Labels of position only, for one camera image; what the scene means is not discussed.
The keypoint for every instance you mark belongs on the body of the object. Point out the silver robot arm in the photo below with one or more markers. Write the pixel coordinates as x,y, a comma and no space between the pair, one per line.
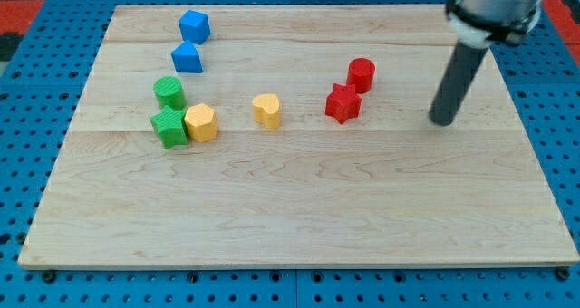
480,23

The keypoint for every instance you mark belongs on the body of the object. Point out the yellow hexagon block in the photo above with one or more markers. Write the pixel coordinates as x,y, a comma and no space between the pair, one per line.
201,122

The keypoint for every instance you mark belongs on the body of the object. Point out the yellow heart block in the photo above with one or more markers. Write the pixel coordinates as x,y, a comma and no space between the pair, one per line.
267,110

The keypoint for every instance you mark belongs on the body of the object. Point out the red star block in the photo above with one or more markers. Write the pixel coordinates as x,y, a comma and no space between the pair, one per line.
343,103

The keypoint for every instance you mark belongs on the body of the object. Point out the wooden board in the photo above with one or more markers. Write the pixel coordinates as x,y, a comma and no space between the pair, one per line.
387,189

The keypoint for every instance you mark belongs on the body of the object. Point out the red cylinder block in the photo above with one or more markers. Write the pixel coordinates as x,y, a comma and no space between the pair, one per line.
361,74

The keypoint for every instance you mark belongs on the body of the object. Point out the green star block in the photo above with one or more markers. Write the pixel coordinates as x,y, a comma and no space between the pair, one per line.
169,126

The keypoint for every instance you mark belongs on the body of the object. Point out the green cylinder block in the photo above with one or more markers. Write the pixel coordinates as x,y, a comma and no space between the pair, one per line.
168,91

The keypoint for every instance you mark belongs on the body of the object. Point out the blue triangle block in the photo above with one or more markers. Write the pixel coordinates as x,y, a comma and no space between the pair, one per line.
186,58

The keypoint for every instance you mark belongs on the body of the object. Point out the blue cube block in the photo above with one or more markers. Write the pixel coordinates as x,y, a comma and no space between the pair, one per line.
194,26

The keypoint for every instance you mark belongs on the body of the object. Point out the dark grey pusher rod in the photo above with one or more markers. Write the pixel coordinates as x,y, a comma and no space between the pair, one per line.
461,70

